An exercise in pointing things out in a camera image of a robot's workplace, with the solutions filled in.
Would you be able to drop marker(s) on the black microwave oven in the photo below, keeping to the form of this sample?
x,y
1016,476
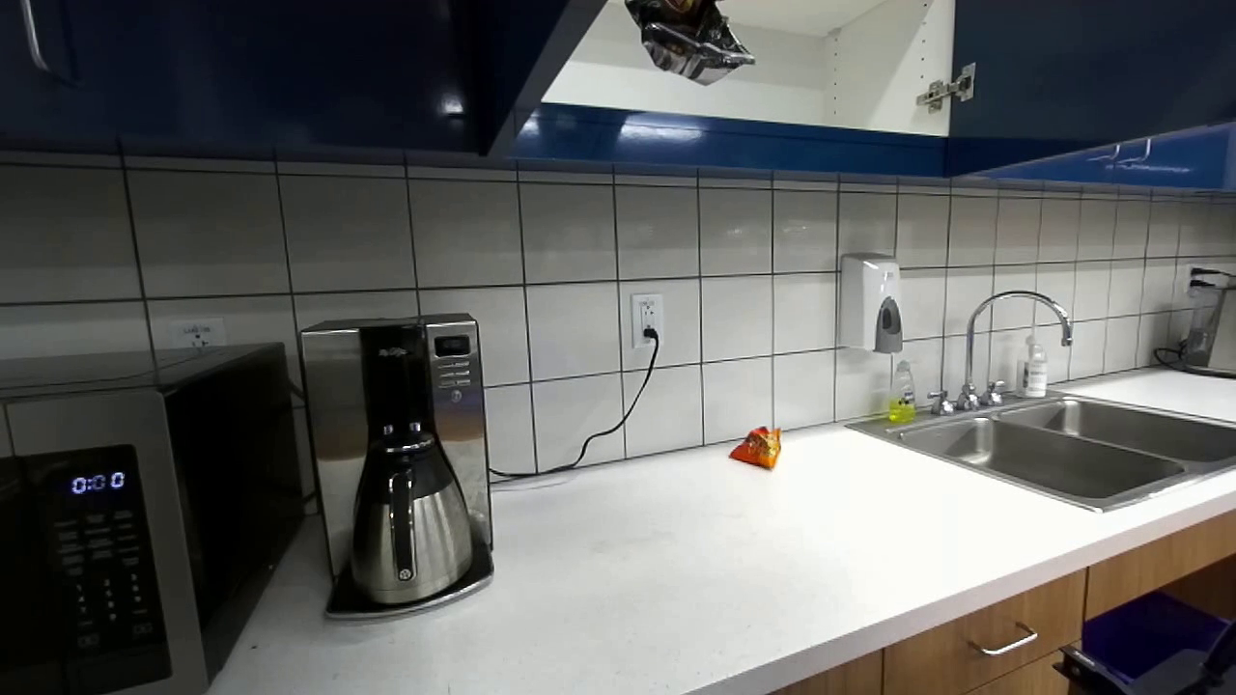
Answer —
x,y
146,502

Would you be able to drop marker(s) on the yellow dish soap bottle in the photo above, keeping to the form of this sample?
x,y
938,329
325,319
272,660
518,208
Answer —
x,y
899,394

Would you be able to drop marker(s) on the orange snack packet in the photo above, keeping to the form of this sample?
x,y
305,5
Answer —
x,y
759,449

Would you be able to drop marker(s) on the white small bottle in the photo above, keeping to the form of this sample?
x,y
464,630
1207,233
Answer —
x,y
1037,373

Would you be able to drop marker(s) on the appliance at far right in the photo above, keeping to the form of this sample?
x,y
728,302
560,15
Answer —
x,y
1210,336

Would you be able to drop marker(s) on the white wall outlet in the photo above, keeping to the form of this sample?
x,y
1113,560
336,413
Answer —
x,y
647,315

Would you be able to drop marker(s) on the black coffee maker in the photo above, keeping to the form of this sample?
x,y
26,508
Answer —
x,y
392,373

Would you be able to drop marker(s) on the steel coffee carafe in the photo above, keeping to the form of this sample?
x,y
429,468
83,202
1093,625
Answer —
x,y
411,531

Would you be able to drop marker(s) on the stainless steel sink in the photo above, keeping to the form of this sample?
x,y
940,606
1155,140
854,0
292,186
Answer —
x,y
1073,449

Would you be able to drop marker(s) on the blue upper cabinet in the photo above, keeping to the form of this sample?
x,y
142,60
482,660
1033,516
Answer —
x,y
988,91

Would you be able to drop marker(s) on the wooden lower cabinet drawers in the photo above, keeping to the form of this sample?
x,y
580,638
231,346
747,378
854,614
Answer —
x,y
1011,644

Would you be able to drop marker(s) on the chrome sink faucet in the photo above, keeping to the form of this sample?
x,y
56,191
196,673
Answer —
x,y
995,348

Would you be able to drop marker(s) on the blue bin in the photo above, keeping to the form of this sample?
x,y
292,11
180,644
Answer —
x,y
1151,644

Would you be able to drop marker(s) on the white soap dispenser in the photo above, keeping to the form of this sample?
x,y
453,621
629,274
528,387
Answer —
x,y
869,307

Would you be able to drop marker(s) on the black chip packet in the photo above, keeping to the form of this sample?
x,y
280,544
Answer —
x,y
690,34

